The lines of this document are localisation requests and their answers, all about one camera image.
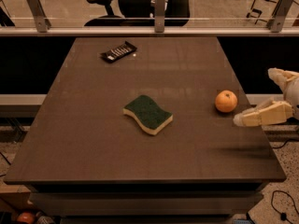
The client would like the green yellow sponge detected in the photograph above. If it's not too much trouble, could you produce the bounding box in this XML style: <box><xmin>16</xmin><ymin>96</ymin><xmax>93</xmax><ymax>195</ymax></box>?
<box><xmin>122</xmin><ymin>95</ymin><xmax>173</xmax><ymax>135</ymax></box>

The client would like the black rxbar chocolate wrapper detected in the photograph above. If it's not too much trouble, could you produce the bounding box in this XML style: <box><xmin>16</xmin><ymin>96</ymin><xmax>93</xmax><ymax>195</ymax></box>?
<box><xmin>100</xmin><ymin>41</ymin><xmax>137</xmax><ymax>63</ymax></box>

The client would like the right metal railing bracket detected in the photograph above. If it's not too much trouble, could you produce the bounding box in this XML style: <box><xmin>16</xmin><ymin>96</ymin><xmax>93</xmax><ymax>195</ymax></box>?
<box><xmin>267</xmin><ymin>0</ymin><xmax>294</xmax><ymax>33</ymax></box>

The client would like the metal railing bracket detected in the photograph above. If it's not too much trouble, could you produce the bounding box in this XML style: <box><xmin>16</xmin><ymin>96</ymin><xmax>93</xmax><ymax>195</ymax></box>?
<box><xmin>267</xmin><ymin>0</ymin><xmax>294</xmax><ymax>33</ymax></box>
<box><xmin>26</xmin><ymin>0</ymin><xmax>51</xmax><ymax>33</ymax></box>
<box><xmin>154</xmin><ymin>0</ymin><xmax>165</xmax><ymax>33</ymax></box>

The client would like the yellow black cart frame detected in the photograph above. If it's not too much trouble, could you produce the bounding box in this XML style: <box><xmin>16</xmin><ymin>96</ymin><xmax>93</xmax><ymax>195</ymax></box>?
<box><xmin>246</xmin><ymin>0</ymin><xmax>279</xmax><ymax>24</ymax></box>

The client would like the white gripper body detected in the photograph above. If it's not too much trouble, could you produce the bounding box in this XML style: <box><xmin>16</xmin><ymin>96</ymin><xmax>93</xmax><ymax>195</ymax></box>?
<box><xmin>284</xmin><ymin>78</ymin><xmax>299</xmax><ymax>119</ymax></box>

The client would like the middle metal railing bracket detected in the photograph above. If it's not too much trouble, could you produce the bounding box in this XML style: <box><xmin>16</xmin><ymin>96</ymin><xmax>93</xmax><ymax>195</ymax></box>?
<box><xmin>154</xmin><ymin>0</ymin><xmax>165</xmax><ymax>33</ymax></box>

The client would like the black office chair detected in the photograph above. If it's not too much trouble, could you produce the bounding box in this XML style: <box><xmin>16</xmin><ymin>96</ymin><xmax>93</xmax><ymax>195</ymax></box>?
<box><xmin>85</xmin><ymin>0</ymin><xmax>190</xmax><ymax>26</ymax></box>

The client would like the black cable on floor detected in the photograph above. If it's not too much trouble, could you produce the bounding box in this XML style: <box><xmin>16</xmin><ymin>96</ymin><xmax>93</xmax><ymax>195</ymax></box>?
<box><xmin>270</xmin><ymin>189</ymin><xmax>299</xmax><ymax>223</ymax></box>

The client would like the orange fruit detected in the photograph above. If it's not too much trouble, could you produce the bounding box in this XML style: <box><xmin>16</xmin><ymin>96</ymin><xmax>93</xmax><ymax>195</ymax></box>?
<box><xmin>215</xmin><ymin>90</ymin><xmax>238</xmax><ymax>113</ymax></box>

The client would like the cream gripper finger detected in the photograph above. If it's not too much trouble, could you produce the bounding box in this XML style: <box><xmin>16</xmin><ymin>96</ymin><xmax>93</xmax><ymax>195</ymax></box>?
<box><xmin>233</xmin><ymin>98</ymin><xmax>293</xmax><ymax>127</ymax></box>
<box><xmin>268</xmin><ymin>68</ymin><xmax>299</xmax><ymax>91</ymax></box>

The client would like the left metal railing bracket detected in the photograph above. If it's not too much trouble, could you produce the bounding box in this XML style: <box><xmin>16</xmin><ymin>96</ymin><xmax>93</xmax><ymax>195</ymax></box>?
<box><xmin>26</xmin><ymin>0</ymin><xmax>51</xmax><ymax>33</ymax></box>

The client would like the orange ball under table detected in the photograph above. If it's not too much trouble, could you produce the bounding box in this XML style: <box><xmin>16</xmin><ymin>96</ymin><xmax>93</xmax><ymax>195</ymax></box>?
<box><xmin>17</xmin><ymin>212</ymin><xmax>36</xmax><ymax>224</ymax></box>

